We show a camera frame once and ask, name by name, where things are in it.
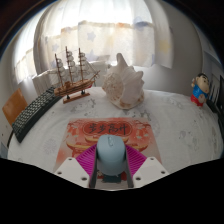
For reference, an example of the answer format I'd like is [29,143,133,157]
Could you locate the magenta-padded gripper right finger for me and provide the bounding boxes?
[123,143,170,189]

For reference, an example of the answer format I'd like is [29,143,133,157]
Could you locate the white printed tablecloth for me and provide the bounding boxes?
[6,86,224,191]

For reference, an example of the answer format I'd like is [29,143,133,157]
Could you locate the cartoon boy clock figurine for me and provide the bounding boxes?
[190,72,211,108]

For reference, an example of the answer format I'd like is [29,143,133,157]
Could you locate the light blue computer mouse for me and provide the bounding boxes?
[95,133,128,176]

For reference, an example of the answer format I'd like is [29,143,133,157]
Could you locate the large white conch shell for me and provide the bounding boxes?
[101,52,146,110]

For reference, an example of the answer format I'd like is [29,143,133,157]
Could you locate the wooden model sailing ship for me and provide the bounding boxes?
[53,45,101,105]

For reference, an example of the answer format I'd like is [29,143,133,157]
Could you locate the white star-print curtain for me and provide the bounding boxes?
[13,0,174,84]

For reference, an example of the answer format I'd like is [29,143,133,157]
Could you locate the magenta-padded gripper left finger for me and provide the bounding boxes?
[54,143,101,189]

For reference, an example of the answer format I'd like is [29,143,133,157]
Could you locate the black router with antennas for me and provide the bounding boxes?
[207,75,224,116]

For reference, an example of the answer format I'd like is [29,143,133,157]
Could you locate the black computer keyboard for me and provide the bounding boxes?
[11,85,63,144]

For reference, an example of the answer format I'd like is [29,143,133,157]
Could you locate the red printed mouse pad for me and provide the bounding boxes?
[53,117,163,173]

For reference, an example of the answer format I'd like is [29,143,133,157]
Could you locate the orange wooden chair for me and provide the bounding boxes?
[1,88,29,148]

